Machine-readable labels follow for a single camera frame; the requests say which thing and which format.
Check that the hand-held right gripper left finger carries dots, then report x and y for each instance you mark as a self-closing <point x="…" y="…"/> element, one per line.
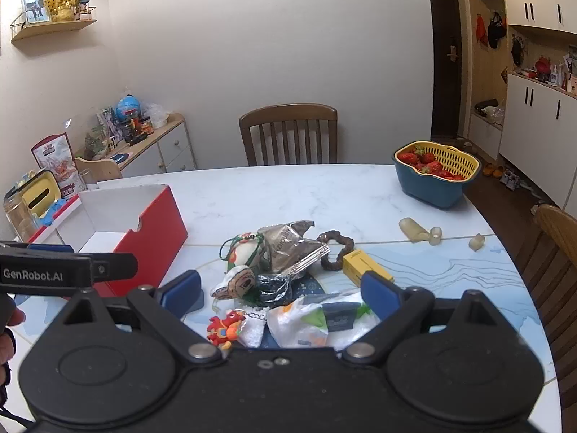
<point x="180" y="291"/>

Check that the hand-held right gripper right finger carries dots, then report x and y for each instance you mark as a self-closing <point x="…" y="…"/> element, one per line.
<point x="378" y="293"/>

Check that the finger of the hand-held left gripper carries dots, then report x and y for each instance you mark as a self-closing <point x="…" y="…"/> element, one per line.
<point x="52" y="248"/>
<point x="115" y="267"/>

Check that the small yellow box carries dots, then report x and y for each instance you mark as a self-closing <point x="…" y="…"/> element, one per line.
<point x="356" y="264"/>

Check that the red cardboard box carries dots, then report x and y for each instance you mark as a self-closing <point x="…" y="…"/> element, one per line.
<point x="155" y="234"/>

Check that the beige monkey charm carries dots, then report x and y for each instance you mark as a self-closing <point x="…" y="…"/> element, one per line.
<point x="234" y="282"/>

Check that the white green embroidered sachet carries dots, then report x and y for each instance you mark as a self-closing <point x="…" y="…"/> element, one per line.
<point x="241" y="255"/>

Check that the white plastic bag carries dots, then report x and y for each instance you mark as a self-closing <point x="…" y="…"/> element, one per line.
<point x="297" y="324"/>

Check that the black foil packet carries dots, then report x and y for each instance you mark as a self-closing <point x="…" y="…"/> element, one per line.
<point x="275" y="286"/>

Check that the brown silver foil packet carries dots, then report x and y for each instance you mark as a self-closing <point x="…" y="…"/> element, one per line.
<point x="288" y="243"/>

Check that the person's left hand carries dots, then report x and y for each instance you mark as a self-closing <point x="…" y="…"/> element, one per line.
<point x="16" y="318"/>

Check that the blue cloth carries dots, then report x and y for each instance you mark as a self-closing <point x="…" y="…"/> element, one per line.
<point x="54" y="212"/>

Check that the tall clear jar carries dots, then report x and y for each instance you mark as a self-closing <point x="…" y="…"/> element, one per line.
<point x="20" y="218"/>

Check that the yellow tissue box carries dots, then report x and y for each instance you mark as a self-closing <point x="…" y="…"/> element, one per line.
<point x="40" y="194"/>

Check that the yellow snack packets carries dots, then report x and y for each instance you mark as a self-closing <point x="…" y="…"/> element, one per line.
<point x="26" y="178"/>

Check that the drinking glass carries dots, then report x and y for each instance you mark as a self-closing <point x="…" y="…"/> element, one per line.
<point x="88" y="179"/>

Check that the small pale jade piece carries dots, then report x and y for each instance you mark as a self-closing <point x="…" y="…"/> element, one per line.
<point x="436" y="236"/>
<point x="476" y="242"/>

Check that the small clear plastic packet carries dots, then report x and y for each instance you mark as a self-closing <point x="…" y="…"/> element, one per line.
<point x="252" y="333"/>

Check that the red white snack pouch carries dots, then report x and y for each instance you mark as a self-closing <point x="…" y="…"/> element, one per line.
<point x="58" y="162"/>

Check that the light wooden child chair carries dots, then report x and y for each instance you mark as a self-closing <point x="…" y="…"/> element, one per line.
<point x="99" y="167"/>

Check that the blue mouse pad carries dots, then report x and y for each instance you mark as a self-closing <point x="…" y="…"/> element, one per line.
<point x="121" y="158"/>

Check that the blue draining bowl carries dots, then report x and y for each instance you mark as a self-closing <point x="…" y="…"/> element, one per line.
<point x="428" y="191"/>

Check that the clear plant terrarium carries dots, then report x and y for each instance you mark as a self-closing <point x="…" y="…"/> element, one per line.
<point x="99" y="142"/>

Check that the black yellow screwdriver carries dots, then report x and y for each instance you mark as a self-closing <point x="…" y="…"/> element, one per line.
<point x="137" y="141"/>

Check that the white wooden sideboard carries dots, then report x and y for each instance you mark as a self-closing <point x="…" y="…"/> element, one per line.
<point x="173" y="144"/>

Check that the dark glass jar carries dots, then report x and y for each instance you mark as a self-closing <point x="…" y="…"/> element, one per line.
<point x="131" y="130"/>

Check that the pile of strawberries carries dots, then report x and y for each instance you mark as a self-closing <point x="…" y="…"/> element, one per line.
<point x="426" y="162"/>

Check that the jar with orange label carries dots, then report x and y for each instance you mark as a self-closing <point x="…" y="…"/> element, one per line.
<point x="145" y="126"/>

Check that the yellow colander basket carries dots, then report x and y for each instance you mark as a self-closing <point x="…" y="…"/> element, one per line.
<point x="455" y="155"/>

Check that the clear plastic bag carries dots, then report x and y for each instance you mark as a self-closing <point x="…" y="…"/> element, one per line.
<point x="157" y="115"/>

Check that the blue globe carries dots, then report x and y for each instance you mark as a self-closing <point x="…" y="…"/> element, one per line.
<point x="128" y="107"/>

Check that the orange slipper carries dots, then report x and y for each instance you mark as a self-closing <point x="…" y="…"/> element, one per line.
<point x="487" y="171"/>
<point x="499" y="171"/>

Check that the white sneaker pair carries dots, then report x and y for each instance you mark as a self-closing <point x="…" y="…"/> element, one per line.
<point x="510" y="179"/>

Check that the light brown wooden chair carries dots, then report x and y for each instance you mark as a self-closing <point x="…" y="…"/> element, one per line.
<point x="556" y="239"/>

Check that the dark wooden chair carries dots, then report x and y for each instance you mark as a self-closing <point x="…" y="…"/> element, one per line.
<point x="288" y="119"/>

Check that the dark bag on bench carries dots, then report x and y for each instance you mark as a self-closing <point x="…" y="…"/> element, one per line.
<point x="484" y="106"/>

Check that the white lower cabinet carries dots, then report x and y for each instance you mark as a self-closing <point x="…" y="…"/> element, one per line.
<point x="536" y="131"/>

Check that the small shelf figurine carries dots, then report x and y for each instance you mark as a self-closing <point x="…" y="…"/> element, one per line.
<point x="85" y="9"/>

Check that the black hanging bag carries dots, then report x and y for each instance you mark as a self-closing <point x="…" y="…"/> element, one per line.
<point x="517" y="52"/>

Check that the red countertop item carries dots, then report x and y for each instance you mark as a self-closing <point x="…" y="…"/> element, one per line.
<point x="543" y="67"/>

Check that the dark brown door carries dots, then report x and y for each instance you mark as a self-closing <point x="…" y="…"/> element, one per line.
<point x="444" y="18"/>

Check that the wooden wall shelf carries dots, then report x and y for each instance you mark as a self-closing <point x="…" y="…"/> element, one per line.
<point x="54" y="28"/>

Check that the small photo frame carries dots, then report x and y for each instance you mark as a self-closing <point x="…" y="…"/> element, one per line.
<point x="35" y="9"/>

